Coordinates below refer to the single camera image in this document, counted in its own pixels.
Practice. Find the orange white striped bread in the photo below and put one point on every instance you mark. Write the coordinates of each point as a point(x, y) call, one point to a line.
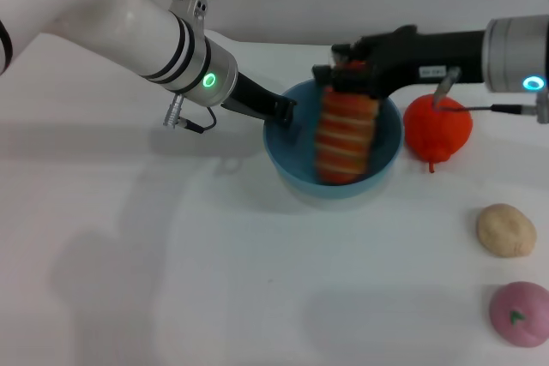
point(343, 139)

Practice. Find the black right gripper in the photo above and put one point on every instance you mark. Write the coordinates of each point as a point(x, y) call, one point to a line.
point(429, 59)

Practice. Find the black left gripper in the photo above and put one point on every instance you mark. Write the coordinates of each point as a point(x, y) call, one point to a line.
point(253, 98)

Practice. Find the pink bun with green leaf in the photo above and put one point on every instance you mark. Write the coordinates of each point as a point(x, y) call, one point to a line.
point(521, 314)

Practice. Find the blue bowl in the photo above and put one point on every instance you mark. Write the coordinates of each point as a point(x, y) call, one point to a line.
point(296, 164)

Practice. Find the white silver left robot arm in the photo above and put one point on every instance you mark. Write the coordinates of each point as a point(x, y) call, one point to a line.
point(107, 19)

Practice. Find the red toy pear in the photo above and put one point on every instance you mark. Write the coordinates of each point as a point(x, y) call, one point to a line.
point(437, 130)

